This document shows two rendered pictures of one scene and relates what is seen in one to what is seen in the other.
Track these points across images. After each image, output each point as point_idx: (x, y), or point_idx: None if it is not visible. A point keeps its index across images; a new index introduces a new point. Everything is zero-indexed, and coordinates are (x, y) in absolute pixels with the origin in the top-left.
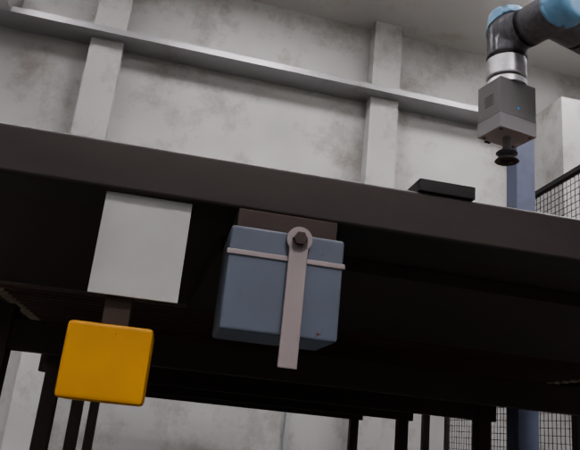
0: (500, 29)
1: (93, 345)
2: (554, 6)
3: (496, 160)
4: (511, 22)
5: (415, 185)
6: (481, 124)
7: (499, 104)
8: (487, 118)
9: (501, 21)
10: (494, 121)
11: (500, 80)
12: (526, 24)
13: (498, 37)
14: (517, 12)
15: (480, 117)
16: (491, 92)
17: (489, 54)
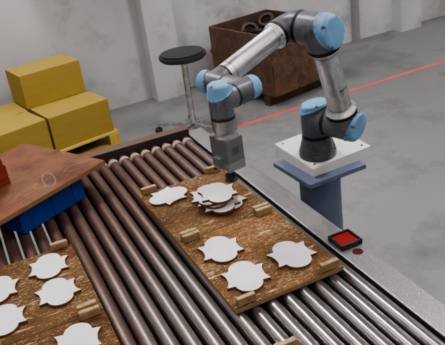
0: (233, 103)
1: None
2: (259, 93)
3: (233, 181)
4: (239, 99)
5: (358, 241)
6: (231, 164)
7: (243, 153)
8: (235, 161)
9: (232, 96)
10: (241, 163)
11: (242, 138)
12: (245, 100)
13: (232, 107)
14: (240, 92)
15: (230, 160)
16: (236, 144)
17: (229, 118)
